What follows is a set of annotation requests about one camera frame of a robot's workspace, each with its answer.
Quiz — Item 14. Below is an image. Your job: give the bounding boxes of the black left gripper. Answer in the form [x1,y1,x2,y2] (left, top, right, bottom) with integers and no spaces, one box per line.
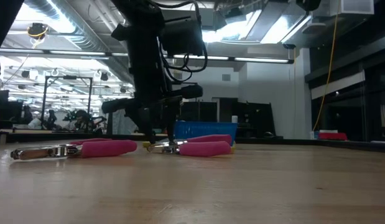
[101,40,204,146]

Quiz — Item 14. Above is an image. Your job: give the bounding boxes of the pink handled pliers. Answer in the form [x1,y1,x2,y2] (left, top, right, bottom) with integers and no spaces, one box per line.
[10,138,139,161]
[145,134,233,157]

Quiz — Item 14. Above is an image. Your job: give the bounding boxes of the black cabinet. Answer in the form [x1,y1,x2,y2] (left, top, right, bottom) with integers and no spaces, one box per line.
[179,101,218,123]

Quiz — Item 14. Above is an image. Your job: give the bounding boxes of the blue plastic basket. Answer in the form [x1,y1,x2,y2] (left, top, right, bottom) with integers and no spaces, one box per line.
[174,120,239,147]

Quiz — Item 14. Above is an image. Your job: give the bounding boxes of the black shelf unit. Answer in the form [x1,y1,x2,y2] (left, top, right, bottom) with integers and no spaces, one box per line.
[235,101,277,138]

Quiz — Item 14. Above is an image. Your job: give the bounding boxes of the long ceiling tube light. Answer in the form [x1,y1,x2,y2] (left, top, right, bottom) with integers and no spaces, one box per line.
[172,54,294,65]
[0,48,129,58]

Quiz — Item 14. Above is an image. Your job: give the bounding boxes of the large bright ceiling light panel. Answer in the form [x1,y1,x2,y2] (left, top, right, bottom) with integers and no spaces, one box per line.
[202,9,313,44]

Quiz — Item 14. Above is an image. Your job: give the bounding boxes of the dark computer monitor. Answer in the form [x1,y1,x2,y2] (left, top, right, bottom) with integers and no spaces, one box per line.
[0,90,24,124]

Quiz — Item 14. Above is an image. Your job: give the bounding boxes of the red-orange plastic basket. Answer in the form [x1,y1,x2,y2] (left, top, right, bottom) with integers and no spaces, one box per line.
[318,132,348,141]

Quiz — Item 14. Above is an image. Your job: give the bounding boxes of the white ceiling air unit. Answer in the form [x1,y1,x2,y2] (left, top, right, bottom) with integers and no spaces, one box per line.
[330,0,375,16]

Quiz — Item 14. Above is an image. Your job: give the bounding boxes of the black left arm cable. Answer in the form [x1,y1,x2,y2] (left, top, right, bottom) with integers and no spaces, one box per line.
[157,0,209,83]

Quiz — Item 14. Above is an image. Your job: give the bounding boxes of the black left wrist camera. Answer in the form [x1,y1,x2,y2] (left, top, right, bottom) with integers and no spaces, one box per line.
[160,17,206,57]

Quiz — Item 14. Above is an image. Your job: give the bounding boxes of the black metal frame stand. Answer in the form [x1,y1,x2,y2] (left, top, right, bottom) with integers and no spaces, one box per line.
[40,75,94,127]

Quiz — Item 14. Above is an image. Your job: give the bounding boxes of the black yellow cord reel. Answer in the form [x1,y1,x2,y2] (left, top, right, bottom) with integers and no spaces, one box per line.
[26,22,50,40]

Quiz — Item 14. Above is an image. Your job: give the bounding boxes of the yellow cable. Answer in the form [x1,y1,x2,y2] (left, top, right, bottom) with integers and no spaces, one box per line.
[312,0,341,132]

